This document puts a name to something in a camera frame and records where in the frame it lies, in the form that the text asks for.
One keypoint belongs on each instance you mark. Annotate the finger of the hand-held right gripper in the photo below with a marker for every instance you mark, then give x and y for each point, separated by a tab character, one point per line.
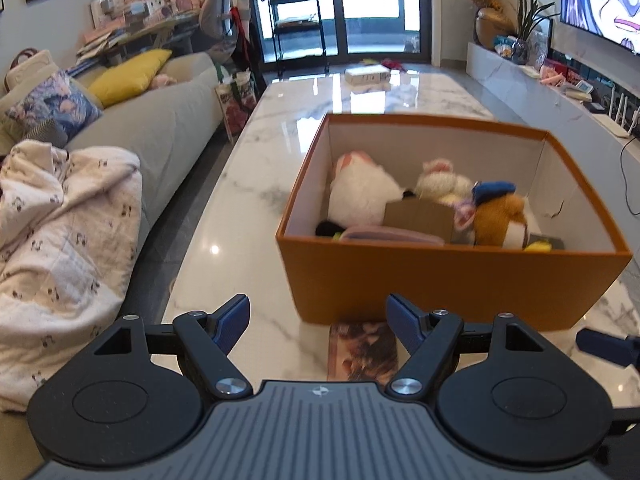
605	347

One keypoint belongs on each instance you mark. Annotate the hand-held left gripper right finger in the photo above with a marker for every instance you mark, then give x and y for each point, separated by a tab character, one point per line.
405	325

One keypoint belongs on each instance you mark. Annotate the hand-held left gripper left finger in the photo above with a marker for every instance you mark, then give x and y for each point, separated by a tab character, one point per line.
232	325

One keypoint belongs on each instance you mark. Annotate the illustrated dark card box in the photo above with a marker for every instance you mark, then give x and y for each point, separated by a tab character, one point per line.
360	355

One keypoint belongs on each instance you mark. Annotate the large orange storage box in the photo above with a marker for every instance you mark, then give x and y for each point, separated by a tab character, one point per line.
450	285

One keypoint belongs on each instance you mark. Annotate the pink soft pouch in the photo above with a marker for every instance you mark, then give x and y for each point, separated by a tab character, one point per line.
385	234

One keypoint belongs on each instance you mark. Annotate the brown cardboard box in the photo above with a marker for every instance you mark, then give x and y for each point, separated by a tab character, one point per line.
420	217

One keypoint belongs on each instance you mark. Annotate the yellow plush toy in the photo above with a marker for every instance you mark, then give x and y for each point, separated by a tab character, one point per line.
537	246

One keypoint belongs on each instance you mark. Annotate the brown plush toy blue hat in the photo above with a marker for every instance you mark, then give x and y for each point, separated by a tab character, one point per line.
500	220

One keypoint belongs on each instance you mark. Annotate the cream plush toy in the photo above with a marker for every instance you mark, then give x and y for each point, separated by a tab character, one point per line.
440	182

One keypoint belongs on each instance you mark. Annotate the white and black plush toy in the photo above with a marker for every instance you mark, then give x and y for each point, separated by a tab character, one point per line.
360	195

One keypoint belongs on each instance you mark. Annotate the cream panda print blanket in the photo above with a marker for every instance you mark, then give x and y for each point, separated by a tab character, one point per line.
65	260

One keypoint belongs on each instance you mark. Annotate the light green sofa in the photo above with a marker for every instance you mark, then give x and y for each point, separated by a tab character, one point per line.
160	130

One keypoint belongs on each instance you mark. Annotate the printed shopping bag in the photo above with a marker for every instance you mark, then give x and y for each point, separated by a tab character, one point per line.
235	105

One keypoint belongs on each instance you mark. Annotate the white router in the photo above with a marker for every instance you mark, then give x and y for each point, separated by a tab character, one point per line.
612	125

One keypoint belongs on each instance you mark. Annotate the white marble television cabinet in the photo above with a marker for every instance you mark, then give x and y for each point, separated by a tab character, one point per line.
540	105

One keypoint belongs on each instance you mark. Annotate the white rectangular box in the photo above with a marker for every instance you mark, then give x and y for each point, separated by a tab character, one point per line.
367	76

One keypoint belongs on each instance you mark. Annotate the small pink plush toy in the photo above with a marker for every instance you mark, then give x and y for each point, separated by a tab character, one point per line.
162	81

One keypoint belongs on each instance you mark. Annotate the small white device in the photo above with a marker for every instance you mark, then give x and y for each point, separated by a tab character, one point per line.
579	89

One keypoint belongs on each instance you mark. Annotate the striped grey cushion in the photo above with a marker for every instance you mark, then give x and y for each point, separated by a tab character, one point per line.
47	135

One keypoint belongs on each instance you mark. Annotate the yellow pillow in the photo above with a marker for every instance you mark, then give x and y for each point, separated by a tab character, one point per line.
130	77

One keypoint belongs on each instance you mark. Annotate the blue floral cushion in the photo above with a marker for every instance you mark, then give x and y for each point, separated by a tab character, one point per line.
55	105

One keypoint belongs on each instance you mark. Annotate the potted green plant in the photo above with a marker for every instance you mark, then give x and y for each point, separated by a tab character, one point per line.
520	52

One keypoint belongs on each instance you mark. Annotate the black rolling cart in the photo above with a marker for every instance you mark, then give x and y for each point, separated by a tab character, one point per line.
295	25

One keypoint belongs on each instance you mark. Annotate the grey office chair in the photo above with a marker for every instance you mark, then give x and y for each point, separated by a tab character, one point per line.
215	15

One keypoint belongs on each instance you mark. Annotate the cluttered desk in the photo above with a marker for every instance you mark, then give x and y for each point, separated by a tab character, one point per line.
135	30

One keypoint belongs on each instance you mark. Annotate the brown vase with dried flowers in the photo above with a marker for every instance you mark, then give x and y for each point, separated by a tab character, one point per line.
492	25

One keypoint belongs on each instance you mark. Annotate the beige cushion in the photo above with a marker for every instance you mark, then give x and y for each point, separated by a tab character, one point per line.
30	67

